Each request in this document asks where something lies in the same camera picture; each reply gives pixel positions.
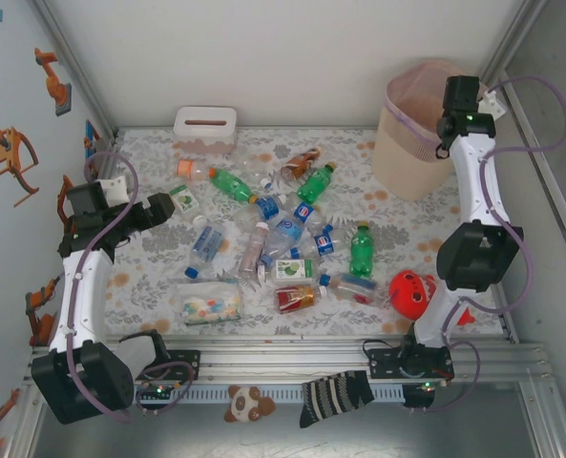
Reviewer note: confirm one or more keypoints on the clear bottle orange cap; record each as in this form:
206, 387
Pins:
187, 169

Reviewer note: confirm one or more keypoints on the clear water bottle blue cap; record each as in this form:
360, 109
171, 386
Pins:
206, 245

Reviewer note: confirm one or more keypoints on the green Sprite bottle yellow cap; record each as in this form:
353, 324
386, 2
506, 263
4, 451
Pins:
313, 186
362, 250
230, 183

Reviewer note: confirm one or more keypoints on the beige slatted plastic bin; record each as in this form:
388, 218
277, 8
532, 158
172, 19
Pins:
406, 162

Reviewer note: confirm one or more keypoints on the pink bottle white cap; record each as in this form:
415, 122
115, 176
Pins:
253, 250

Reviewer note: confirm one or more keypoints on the crushed clear bottle blue label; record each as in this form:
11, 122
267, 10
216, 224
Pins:
266, 208

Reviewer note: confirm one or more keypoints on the clear unlabelled bottle white cap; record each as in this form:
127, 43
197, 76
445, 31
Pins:
266, 181

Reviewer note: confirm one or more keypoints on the clear water bottle blue label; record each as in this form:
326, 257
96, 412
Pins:
289, 230

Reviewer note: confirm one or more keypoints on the clear bottle green lime label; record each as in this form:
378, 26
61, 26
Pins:
289, 269

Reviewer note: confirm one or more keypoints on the clear Pepsi bottle blue label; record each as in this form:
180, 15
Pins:
327, 242
304, 213

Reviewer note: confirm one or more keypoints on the brown tea bottle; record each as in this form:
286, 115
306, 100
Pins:
301, 162

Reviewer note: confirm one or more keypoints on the clear bottle red flower label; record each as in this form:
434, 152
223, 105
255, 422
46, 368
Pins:
354, 285

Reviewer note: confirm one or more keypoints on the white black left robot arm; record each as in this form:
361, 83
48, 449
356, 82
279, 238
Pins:
94, 296

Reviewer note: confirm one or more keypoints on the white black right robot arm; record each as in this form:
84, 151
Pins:
468, 181

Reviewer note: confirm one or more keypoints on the green white juice carton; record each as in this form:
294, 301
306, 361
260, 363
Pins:
183, 199

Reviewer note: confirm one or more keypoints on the pink waste basket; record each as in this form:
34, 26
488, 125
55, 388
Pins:
416, 95

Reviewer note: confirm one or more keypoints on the white tissue box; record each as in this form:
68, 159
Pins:
187, 129

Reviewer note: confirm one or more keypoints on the clear zip bag colourful pieces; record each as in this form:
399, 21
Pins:
208, 305

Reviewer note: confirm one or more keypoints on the floral table cloth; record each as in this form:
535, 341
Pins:
263, 324

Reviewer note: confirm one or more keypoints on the small circuit board green LED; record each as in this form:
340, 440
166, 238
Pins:
428, 385
158, 390

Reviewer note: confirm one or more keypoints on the red plush toy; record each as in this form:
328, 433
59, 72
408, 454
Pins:
406, 293

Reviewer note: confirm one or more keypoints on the panda plush toy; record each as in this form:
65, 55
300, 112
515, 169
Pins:
244, 405

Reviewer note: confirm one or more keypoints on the black white striped sock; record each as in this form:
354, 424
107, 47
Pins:
330, 396

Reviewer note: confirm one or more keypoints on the blue orange wall sticker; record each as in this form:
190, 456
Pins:
90, 138

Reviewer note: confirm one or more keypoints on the orange grey claw wall sticker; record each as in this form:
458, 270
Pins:
2, 153

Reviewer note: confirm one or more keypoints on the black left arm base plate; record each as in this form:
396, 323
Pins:
187, 362

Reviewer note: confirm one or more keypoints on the aluminium extrusion frame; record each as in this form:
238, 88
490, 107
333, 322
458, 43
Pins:
287, 358

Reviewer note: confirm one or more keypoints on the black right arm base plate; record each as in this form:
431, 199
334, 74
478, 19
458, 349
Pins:
383, 362

